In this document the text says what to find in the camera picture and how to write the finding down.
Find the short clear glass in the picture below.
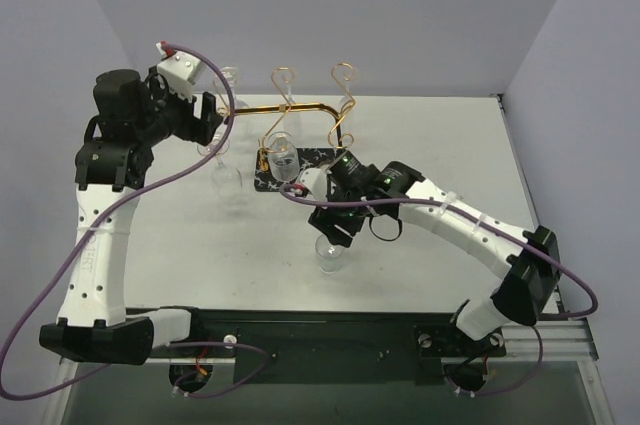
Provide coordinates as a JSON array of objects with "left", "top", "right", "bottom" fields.
[
  {"left": 315, "top": 235, "right": 344, "bottom": 274},
  {"left": 267, "top": 131, "right": 300, "bottom": 182}
]

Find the clear wine glass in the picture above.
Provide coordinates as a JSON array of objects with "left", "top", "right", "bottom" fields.
[
  {"left": 213, "top": 66, "right": 249, "bottom": 115},
  {"left": 197, "top": 131, "right": 243, "bottom": 206}
]

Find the clear champagne flute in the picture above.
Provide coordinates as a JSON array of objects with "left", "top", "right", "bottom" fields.
[
  {"left": 280, "top": 67, "right": 303, "bottom": 144},
  {"left": 332, "top": 62, "right": 356, "bottom": 116}
]

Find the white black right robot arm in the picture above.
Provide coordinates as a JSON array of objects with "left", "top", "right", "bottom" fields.
[{"left": 298, "top": 152, "right": 561, "bottom": 354}]

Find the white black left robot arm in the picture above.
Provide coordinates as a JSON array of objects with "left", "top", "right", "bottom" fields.
[{"left": 39, "top": 66, "right": 223, "bottom": 365}]

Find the gold wine glass rack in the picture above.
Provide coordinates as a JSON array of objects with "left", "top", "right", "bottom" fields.
[{"left": 236, "top": 61, "right": 357, "bottom": 191}]

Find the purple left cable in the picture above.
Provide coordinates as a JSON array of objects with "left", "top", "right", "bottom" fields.
[{"left": 0, "top": 42, "right": 271, "bottom": 399}]

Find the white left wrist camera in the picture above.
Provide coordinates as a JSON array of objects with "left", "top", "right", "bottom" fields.
[{"left": 156, "top": 41, "right": 205, "bottom": 99}]

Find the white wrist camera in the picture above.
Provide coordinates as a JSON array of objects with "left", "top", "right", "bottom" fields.
[
  {"left": 156, "top": 41, "right": 205, "bottom": 99},
  {"left": 296, "top": 168, "right": 330, "bottom": 202}
]

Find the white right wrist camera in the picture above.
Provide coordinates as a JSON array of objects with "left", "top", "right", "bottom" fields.
[{"left": 296, "top": 168, "right": 330, "bottom": 202}]

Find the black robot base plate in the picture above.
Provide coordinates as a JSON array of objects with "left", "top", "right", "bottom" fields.
[{"left": 151, "top": 310, "right": 506, "bottom": 385}]

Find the aluminium table frame rail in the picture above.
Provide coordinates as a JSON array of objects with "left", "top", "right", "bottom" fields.
[{"left": 502, "top": 319, "right": 599, "bottom": 361}]

